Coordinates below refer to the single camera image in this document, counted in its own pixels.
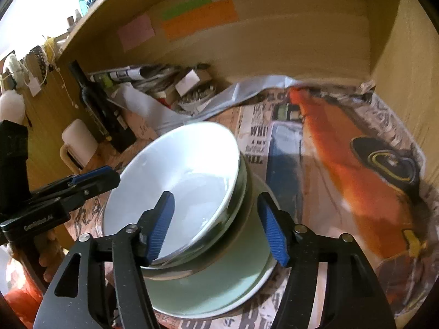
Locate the white ceramic bowl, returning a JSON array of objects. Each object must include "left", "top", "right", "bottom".
[{"left": 102, "top": 122, "right": 247, "bottom": 269}]

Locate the mint green ceramic bowl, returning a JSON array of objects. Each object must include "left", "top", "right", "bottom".
[{"left": 145, "top": 175, "right": 276, "bottom": 319}]

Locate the green sticky note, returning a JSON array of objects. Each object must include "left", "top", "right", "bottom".
[{"left": 161, "top": 0, "right": 212, "bottom": 21}]

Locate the wooden shelf board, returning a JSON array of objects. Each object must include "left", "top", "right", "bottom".
[{"left": 59, "top": 0, "right": 399, "bottom": 70}]

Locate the orange colourful poster liner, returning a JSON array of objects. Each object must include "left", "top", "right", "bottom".
[{"left": 154, "top": 82, "right": 429, "bottom": 329}]

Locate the dark wine bottle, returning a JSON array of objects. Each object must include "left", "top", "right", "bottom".
[{"left": 70, "top": 60, "right": 137, "bottom": 153}]

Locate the light blue paper sheet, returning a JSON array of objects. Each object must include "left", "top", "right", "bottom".
[{"left": 108, "top": 75, "right": 299, "bottom": 135}]

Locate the white paper box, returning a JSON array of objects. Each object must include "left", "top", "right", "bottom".
[{"left": 175, "top": 70, "right": 200, "bottom": 97}]

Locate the pink ceramic mug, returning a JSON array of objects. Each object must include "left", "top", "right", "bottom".
[{"left": 60, "top": 119, "right": 98, "bottom": 174}]

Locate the orange sticky note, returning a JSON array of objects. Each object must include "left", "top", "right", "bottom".
[{"left": 161, "top": 0, "right": 239, "bottom": 41}]

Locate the pink sticky note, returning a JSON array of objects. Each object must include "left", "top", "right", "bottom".
[{"left": 117, "top": 13, "right": 156, "bottom": 52}]

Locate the person's left hand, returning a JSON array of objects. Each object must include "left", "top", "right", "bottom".
[{"left": 34, "top": 229, "right": 65, "bottom": 283}]

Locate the rolled newspaper stack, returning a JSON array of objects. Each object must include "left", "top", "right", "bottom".
[{"left": 89, "top": 64, "right": 189, "bottom": 93}]

